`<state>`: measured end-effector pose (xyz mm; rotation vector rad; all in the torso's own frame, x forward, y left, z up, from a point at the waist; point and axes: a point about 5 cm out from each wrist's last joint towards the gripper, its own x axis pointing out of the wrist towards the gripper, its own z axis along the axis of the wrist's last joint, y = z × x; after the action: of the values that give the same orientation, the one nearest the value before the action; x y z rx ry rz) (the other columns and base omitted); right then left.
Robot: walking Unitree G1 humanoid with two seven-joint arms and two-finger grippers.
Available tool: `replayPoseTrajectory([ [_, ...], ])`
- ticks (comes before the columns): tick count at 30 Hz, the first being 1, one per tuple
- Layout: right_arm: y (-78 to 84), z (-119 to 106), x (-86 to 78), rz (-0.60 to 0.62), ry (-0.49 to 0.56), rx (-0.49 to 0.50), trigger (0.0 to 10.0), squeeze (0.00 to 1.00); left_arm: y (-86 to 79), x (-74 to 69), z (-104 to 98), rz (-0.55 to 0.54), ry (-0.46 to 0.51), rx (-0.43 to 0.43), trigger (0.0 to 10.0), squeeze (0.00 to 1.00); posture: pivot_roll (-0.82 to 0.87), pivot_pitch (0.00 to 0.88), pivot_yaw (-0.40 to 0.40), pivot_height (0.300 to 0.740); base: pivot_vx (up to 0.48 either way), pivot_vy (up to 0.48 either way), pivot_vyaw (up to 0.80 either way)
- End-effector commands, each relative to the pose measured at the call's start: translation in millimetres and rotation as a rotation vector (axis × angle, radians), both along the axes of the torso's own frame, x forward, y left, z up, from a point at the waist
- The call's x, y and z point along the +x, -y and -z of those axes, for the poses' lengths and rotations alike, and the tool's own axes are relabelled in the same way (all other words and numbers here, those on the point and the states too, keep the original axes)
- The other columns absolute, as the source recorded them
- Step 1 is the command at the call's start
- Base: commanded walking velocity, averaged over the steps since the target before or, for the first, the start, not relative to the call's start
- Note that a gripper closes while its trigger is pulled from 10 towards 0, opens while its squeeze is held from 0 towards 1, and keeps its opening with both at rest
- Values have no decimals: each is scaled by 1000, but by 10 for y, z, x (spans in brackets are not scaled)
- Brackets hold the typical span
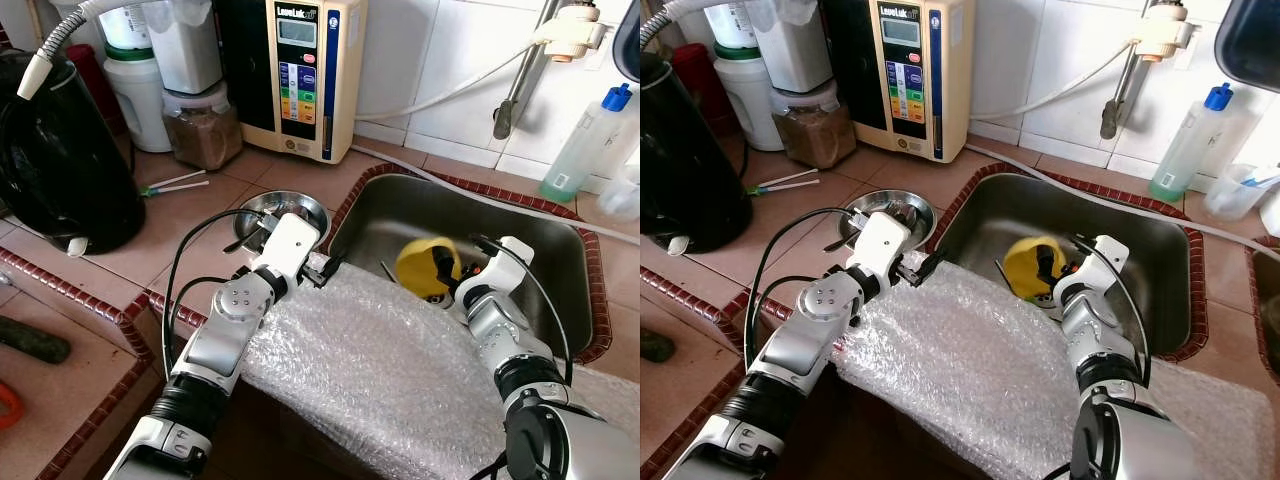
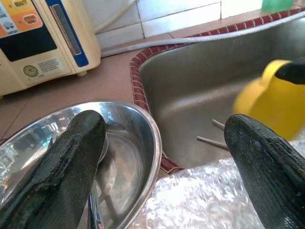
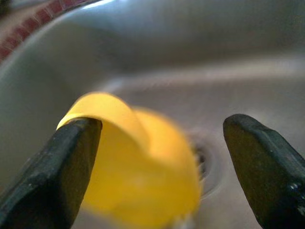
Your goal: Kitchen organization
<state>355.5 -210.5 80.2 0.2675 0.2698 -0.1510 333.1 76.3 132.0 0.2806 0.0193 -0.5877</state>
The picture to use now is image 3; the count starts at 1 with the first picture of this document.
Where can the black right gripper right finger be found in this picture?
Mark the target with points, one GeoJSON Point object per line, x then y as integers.
{"type": "Point", "coordinates": [274, 179]}

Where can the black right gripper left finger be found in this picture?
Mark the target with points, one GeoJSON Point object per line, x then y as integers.
{"type": "Point", "coordinates": [47, 179]}

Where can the yellow plastic bowl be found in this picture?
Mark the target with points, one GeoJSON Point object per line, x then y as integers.
{"type": "Point", "coordinates": [143, 179]}

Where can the stainless steel sink basin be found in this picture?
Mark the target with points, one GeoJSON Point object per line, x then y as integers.
{"type": "Point", "coordinates": [166, 47]}

